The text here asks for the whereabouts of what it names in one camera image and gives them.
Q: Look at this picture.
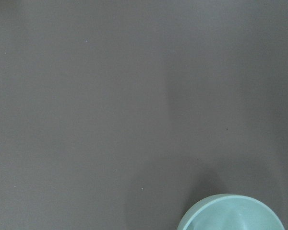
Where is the green bowl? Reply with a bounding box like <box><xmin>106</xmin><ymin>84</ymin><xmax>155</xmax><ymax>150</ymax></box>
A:
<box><xmin>177</xmin><ymin>194</ymin><xmax>284</xmax><ymax>230</ymax></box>

